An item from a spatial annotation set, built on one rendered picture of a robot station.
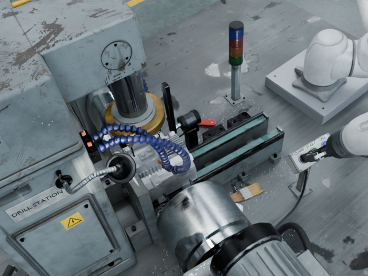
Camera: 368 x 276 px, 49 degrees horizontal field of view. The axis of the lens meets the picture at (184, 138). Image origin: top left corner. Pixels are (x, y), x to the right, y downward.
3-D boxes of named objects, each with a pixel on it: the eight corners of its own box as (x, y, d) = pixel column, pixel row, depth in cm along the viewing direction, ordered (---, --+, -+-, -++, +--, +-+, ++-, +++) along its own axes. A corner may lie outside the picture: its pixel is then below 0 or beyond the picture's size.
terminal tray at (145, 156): (139, 182, 136) (135, 170, 130) (126, 160, 142) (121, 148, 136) (170, 165, 139) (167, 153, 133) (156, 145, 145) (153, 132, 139)
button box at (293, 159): (293, 174, 140) (300, 172, 135) (283, 156, 141) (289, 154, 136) (331, 152, 145) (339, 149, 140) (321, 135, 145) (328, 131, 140)
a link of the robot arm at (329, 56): (302, 61, 188) (308, 21, 171) (343, 62, 185) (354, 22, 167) (302, 86, 179) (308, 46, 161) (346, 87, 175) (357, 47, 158)
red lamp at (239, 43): (234, 50, 167) (234, 41, 163) (225, 43, 170) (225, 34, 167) (246, 45, 168) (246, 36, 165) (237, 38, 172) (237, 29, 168)
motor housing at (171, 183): (151, 213, 145) (143, 184, 130) (129, 176, 156) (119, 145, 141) (199, 187, 150) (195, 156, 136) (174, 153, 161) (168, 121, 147)
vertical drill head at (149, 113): (129, 174, 124) (85, 47, 86) (105, 136, 134) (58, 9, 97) (179, 148, 128) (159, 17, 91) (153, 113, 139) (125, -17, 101)
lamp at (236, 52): (234, 59, 170) (234, 50, 167) (225, 51, 174) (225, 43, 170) (245, 53, 172) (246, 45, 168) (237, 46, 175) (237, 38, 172)
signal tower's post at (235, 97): (233, 106, 191) (233, 33, 158) (223, 96, 195) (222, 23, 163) (246, 99, 193) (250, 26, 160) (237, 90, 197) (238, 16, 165)
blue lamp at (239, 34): (234, 41, 163) (234, 32, 160) (225, 34, 167) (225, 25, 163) (246, 36, 165) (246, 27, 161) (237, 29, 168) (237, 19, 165)
